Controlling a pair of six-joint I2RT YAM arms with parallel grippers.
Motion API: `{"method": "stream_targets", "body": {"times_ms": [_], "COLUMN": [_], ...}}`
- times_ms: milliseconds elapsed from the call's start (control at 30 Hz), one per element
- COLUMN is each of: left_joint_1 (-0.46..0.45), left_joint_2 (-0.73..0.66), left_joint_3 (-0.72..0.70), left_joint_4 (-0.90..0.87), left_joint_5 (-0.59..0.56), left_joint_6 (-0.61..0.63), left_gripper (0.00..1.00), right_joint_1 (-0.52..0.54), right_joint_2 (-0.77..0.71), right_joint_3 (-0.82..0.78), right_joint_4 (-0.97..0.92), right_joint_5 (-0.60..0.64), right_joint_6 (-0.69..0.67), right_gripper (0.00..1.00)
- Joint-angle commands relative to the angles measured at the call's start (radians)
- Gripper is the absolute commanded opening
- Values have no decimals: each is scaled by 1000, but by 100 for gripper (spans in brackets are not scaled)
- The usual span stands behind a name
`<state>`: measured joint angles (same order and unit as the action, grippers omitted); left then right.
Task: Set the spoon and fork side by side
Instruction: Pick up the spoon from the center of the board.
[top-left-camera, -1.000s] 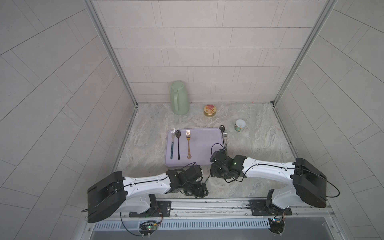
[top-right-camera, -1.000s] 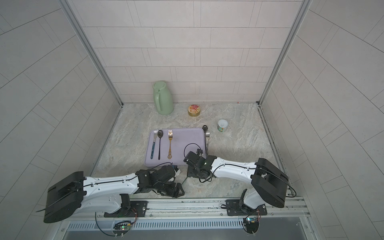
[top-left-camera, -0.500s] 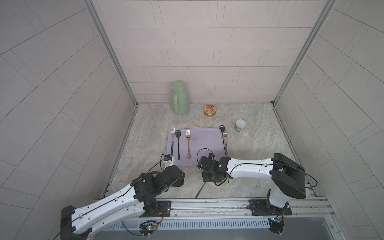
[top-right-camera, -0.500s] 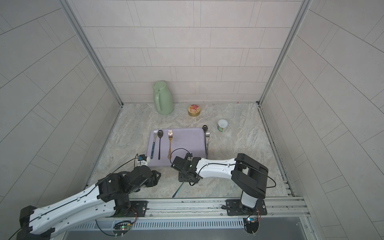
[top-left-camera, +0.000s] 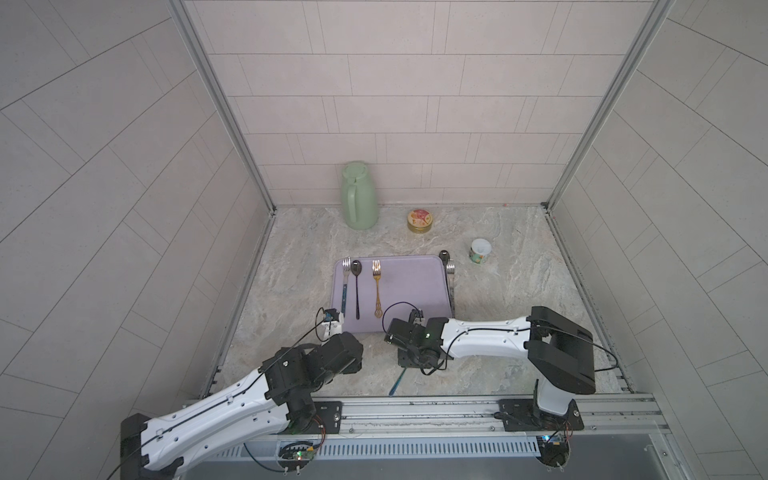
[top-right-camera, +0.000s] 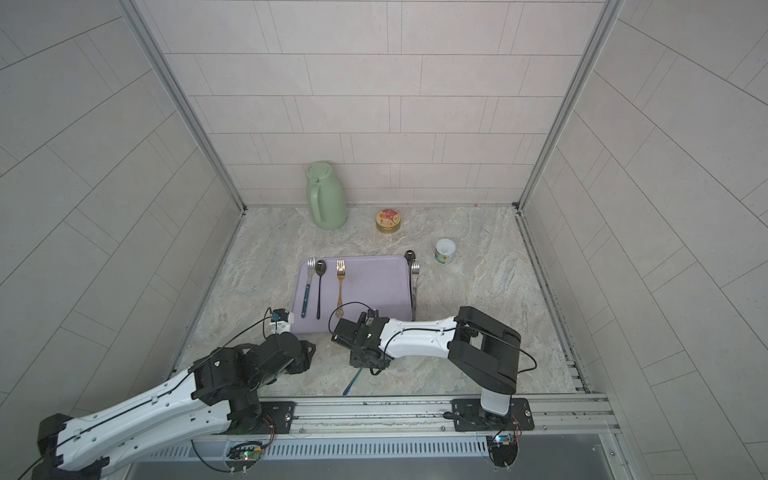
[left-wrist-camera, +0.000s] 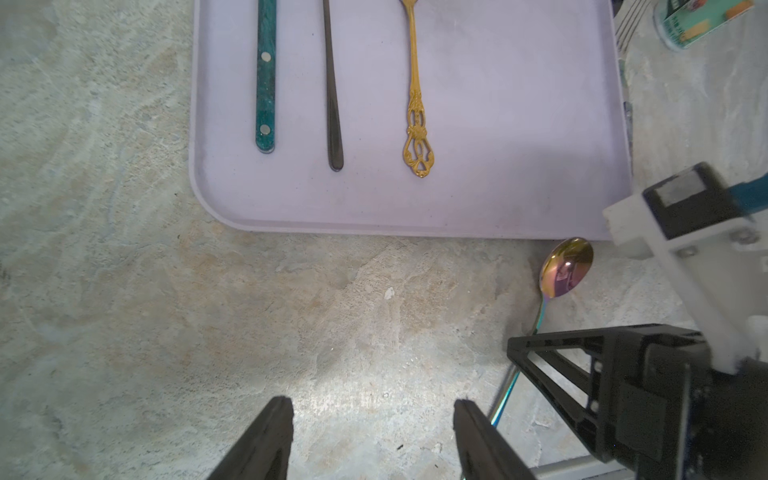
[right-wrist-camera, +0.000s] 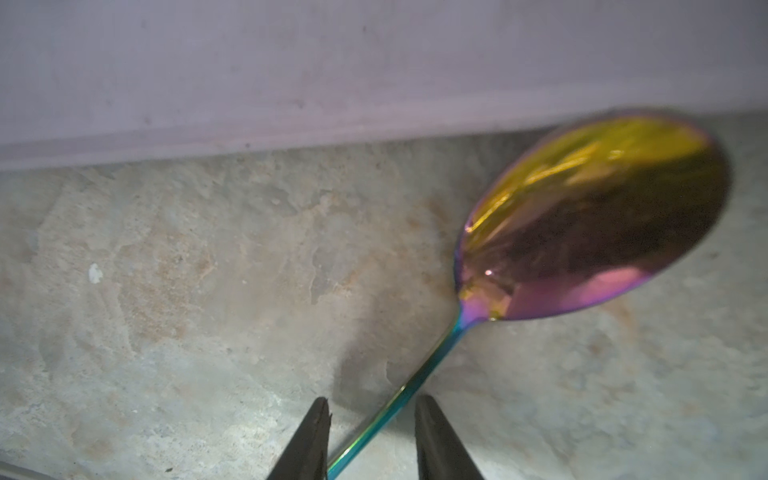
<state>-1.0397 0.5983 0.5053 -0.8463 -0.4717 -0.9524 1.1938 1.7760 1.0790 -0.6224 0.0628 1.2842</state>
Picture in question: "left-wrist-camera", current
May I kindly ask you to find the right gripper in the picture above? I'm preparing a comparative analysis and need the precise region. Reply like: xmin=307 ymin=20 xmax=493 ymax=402
xmin=506 ymin=326 xmax=768 ymax=480

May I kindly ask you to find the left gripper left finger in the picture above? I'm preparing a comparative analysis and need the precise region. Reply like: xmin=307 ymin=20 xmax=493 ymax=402
xmin=208 ymin=396 xmax=294 ymax=480

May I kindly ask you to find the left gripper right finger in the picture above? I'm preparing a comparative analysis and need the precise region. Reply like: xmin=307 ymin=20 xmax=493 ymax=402
xmin=453 ymin=399 xmax=536 ymax=480

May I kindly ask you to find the ornate gold fork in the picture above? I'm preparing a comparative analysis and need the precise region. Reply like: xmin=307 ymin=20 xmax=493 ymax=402
xmin=401 ymin=0 xmax=435 ymax=178

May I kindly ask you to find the lilac plastic tray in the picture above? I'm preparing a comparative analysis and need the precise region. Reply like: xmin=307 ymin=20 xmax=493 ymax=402
xmin=189 ymin=1 xmax=631 ymax=240

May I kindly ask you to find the black spoon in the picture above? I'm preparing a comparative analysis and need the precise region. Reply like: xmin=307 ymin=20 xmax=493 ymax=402
xmin=322 ymin=0 xmax=344 ymax=172

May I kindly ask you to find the iridescent rainbow spoon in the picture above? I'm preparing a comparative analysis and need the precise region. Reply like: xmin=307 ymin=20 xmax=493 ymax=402
xmin=488 ymin=237 xmax=594 ymax=428

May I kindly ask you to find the small white printed cup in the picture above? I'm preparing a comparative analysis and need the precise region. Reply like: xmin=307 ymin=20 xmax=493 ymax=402
xmin=652 ymin=0 xmax=756 ymax=51

